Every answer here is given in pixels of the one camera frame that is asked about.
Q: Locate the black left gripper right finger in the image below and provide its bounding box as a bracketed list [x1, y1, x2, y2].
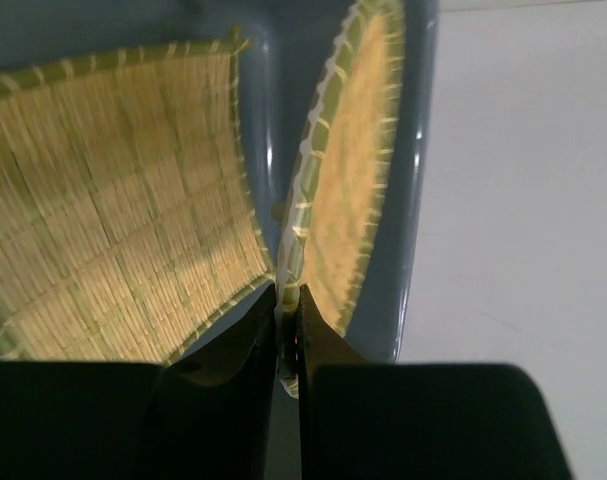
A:
[296, 288, 572, 479]

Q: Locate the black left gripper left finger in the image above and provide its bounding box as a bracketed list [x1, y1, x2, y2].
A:
[0, 288, 275, 479]

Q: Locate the grey plastic bin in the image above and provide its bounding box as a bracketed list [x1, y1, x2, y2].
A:
[0, 1, 439, 362]

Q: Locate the square green-edged bamboo tray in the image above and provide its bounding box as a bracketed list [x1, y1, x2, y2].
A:
[0, 32, 273, 363]

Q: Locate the round green-edged bamboo tray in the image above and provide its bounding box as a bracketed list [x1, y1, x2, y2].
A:
[275, 1, 405, 398]

